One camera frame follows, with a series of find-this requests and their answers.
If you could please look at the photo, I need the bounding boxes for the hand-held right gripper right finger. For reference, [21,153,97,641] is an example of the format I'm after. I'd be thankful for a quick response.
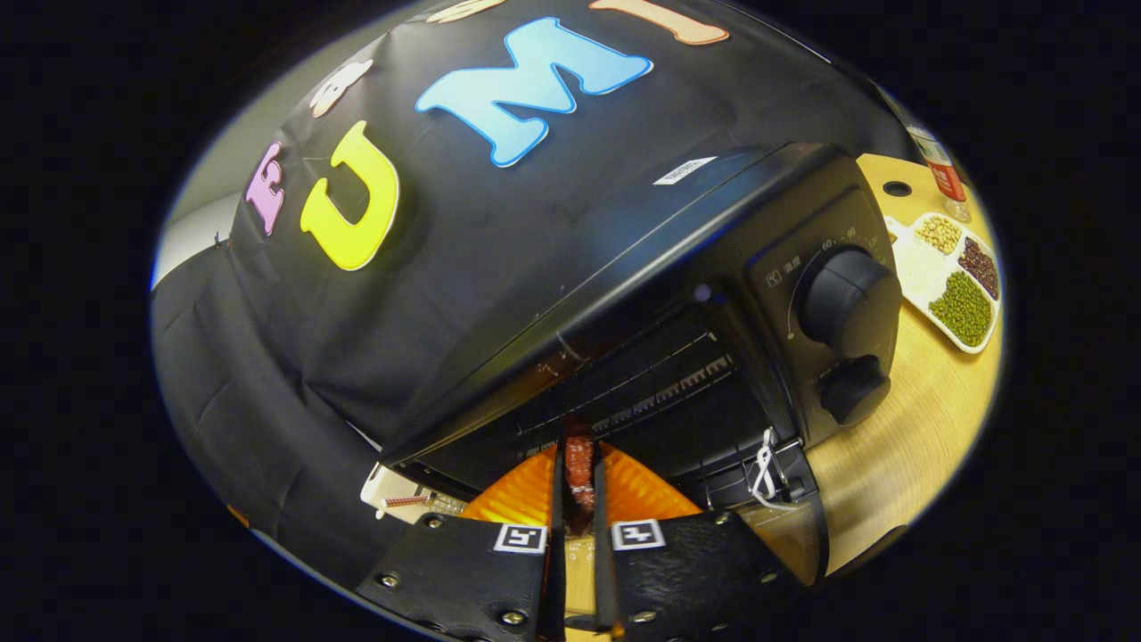
[593,441,808,642]

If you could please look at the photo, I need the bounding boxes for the black electric oven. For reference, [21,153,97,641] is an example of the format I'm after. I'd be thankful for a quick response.
[379,143,903,527]

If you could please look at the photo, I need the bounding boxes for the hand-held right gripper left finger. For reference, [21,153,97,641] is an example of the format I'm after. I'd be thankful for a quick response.
[357,441,568,642]

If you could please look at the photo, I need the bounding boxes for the white toaster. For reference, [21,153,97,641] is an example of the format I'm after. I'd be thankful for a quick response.
[361,464,464,527]

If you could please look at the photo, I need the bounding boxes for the striped utensil handle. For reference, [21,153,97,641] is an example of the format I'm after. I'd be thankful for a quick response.
[376,494,433,520]

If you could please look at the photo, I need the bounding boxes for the white divided dish with beans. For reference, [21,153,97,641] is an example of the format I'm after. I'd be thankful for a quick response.
[887,211,1002,355]

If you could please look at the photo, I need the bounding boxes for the clear bottle with red label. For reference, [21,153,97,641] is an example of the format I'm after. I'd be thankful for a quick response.
[878,85,973,224]

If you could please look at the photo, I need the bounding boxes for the red meat strip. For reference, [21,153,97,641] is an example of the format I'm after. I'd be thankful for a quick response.
[562,417,596,536]

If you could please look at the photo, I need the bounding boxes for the black oven knob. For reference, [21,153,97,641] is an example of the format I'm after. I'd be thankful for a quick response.
[818,355,891,426]
[793,248,903,349]

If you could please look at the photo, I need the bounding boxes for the metal oven wire rack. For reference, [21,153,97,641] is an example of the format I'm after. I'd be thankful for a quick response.
[517,330,803,509]

